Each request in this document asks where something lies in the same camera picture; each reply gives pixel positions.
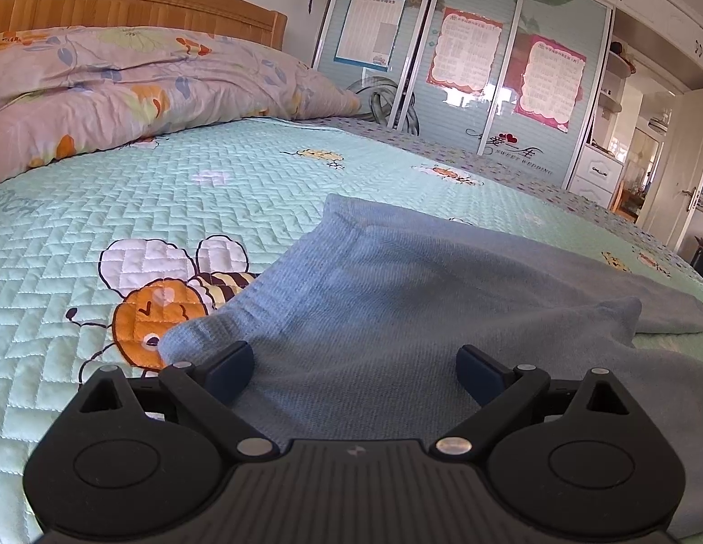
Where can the pink-framed chart poster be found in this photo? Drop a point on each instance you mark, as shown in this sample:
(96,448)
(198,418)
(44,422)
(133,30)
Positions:
(464,48)
(549,82)

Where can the wooden chair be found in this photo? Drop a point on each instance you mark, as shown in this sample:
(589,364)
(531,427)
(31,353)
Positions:
(620,204)

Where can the floral purple duvet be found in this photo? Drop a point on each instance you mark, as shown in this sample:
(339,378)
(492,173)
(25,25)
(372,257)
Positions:
(158,85)

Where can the white door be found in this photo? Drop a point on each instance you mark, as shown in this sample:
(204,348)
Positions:
(680,170)

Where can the blue towel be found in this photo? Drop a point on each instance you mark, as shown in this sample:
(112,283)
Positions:
(385,294)

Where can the green bee-print bedspread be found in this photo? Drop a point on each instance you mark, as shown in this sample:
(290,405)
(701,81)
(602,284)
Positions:
(187,198)

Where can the white drawer cabinet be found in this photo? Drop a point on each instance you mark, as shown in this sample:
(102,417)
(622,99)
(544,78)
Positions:
(598,173)

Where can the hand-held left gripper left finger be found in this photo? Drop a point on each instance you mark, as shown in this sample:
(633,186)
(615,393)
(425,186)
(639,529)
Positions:
(232,365)

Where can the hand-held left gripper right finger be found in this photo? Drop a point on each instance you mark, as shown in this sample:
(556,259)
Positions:
(479,371)

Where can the sliding-door wardrobe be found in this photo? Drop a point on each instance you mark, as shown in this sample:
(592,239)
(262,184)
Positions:
(419,102)

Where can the blue-framed chart poster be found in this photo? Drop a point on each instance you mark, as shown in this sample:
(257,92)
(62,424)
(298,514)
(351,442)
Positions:
(368,31)

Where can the wooden headboard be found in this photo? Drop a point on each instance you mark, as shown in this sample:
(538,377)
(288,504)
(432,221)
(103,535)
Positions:
(130,5)

